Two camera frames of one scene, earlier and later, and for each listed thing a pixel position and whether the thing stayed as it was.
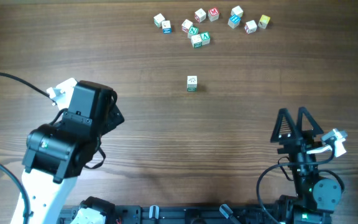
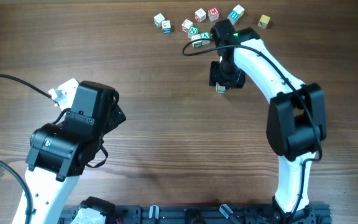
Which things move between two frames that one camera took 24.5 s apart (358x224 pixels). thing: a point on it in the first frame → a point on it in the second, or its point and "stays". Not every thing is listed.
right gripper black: (296, 141) → (237, 83)
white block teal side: (191, 89) → (220, 89)
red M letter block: (213, 14) stays
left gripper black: (114, 119) stays
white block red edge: (200, 15) stays
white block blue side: (166, 26) stays
